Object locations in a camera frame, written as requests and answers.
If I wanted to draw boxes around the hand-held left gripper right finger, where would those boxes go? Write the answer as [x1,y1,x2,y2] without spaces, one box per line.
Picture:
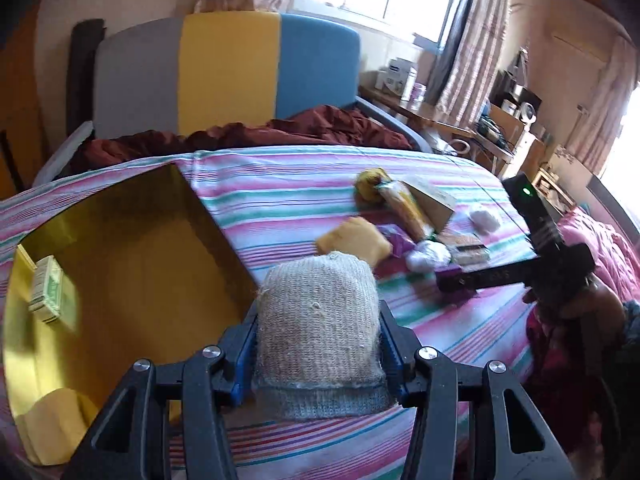
[377,300,576,480]

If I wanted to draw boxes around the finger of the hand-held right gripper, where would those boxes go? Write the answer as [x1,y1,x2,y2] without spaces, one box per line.
[435,259,543,295]

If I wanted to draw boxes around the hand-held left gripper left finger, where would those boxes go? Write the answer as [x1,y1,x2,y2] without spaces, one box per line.
[62,320,258,480]

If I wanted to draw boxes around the white plastic-wrapped ball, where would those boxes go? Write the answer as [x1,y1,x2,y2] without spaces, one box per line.
[470,206,502,234]
[405,239,452,272]

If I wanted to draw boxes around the beige knitted sock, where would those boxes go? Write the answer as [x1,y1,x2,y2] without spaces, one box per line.
[250,250,396,418]

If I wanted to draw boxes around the purple snack packet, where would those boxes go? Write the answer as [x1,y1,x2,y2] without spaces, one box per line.
[382,225,476,307]

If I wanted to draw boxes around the yellow snack packet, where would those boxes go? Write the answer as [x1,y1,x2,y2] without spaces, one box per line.
[376,180,436,241]

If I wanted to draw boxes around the gold rectangular box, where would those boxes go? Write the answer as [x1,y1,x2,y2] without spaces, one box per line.
[2,162,258,466]

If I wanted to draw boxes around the person's right hand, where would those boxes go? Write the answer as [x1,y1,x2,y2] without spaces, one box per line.
[575,280,626,331]

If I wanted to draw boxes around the clear cracker box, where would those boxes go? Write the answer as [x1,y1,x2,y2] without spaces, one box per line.
[444,232,490,267]

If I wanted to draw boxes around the small wooden rack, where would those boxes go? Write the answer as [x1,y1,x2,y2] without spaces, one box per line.
[532,167,576,211]

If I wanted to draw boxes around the pink blanket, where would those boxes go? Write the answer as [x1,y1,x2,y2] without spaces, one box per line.
[557,207,640,311]

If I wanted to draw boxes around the cream cardboard box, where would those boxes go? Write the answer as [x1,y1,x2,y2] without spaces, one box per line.
[407,176,459,232]

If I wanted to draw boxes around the cluttered shelf unit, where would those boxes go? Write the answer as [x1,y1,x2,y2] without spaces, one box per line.
[475,102,546,176]

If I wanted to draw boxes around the person's dark red clothing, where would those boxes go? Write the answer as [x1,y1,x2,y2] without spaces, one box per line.
[522,305,608,480]

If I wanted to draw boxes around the wooden desk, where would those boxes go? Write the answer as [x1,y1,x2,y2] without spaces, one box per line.
[359,85,476,143]

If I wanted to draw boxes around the striped bed sheet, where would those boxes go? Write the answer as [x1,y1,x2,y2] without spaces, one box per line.
[0,145,556,480]

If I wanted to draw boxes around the small green and white box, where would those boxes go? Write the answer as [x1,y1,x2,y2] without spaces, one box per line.
[27,255,66,323]

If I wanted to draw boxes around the white appliance box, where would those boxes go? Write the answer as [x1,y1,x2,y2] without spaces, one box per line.
[375,57,418,101]

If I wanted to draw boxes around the dark curtain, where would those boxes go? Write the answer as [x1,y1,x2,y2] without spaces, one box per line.
[427,0,483,106]

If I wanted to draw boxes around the maroon blanket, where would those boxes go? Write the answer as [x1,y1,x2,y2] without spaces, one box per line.
[70,105,413,176]

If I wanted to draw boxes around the grey yellow blue headboard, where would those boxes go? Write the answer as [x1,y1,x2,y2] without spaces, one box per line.
[94,10,362,138]

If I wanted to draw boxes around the orange wardrobe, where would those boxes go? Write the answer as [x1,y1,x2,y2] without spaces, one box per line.
[0,5,51,201]

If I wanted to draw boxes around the black upright post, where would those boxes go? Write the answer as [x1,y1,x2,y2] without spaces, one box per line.
[67,19,107,136]

